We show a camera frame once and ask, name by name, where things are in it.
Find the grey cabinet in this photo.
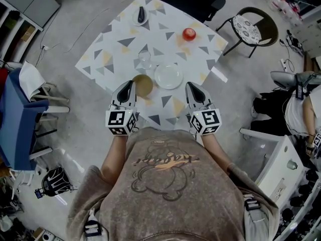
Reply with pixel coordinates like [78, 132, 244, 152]
[0, 0, 62, 32]

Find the black and white backpack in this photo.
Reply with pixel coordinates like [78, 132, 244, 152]
[41, 166, 74, 197]

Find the brown bowl dish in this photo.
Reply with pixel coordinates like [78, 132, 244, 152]
[131, 74, 154, 99]

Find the red apple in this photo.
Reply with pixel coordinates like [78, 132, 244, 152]
[182, 28, 197, 42]

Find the harness strap buckle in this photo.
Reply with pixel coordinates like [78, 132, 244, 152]
[243, 194, 261, 212]
[84, 208, 103, 237]

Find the right harness strap buckle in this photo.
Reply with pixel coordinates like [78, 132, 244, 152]
[243, 194, 261, 212]

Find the left harness strap buckle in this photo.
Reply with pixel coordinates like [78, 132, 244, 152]
[84, 208, 103, 237]

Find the person's left forearm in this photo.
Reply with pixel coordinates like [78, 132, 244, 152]
[100, 134, 131, 177]

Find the white paper sheet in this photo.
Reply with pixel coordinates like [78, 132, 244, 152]
[19, 61, 46, 100]

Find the patterned seat cushion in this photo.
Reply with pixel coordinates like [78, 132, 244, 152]
[232, 15, 261, 45]

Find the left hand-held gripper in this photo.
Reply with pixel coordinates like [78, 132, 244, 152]
[104, 80, 139, 137]

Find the triangle patterned tablecloth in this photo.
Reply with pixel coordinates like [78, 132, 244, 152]
[75, 0, 229, 132]

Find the white shelf unit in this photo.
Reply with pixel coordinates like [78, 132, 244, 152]
[0, 0, 44, 63]

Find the white box cabinet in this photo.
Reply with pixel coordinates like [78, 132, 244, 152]
[239, 128, 312, 208]

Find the white stool frame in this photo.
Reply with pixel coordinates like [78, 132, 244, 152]
[30, 82, 71, 115]

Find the large white plate dish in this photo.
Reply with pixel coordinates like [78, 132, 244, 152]
[154, 63, 184, 90]

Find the small white plate dish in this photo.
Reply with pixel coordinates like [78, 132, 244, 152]
[132, 7, 150, 27]

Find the clear glass dish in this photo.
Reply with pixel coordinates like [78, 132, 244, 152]
[138, 50, 153, 69]

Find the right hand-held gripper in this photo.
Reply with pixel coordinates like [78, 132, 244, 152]
[185, 81, 223, 136]

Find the person's right forearm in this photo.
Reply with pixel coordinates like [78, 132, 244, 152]
[200, 134, 233, 172]

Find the person's brown printed shirt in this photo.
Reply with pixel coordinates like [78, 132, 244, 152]
[66, 127, 280, 241]

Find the brown round-back chair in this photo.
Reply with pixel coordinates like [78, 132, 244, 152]
[216, 7, 279, 59]

